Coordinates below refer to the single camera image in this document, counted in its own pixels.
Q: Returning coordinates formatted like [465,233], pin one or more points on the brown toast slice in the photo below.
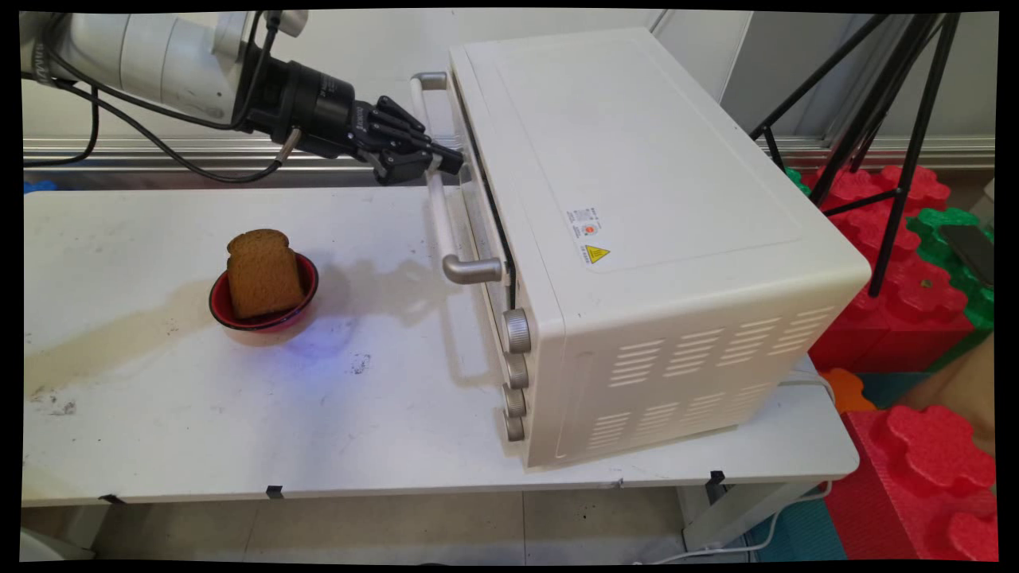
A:
[263,274]

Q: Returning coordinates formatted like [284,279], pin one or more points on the white oven label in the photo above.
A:
[585,223]

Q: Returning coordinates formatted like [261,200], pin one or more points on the red bowl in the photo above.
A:
[306,290]

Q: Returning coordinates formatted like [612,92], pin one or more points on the white toaster oven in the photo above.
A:
[653,199]

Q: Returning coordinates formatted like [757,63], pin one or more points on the white table leg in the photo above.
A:
[740,509]

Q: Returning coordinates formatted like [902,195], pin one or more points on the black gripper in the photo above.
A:
[314,107]

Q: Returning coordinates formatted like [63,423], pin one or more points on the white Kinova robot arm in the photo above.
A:
[159,56]

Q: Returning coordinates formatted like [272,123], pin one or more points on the yellow warning sticker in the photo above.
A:
[598,255]

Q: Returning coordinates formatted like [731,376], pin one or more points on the green foam block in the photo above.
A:
[967,306]

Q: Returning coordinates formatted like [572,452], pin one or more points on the small blue object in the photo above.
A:
[38,187]

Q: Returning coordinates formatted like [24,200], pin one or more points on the small green foam piece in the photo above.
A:
[794,180]

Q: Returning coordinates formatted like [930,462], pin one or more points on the dark flat phone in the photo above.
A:
[970,251]

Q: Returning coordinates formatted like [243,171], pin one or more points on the orange foam piece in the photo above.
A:
[848,390]

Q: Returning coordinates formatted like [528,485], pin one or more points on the black tape piece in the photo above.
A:
[275,492]
[717,478]

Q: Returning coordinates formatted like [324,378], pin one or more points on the large silver oven knob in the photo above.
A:
[517,330]

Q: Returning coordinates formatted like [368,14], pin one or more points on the black tripod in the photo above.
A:
[915,127]

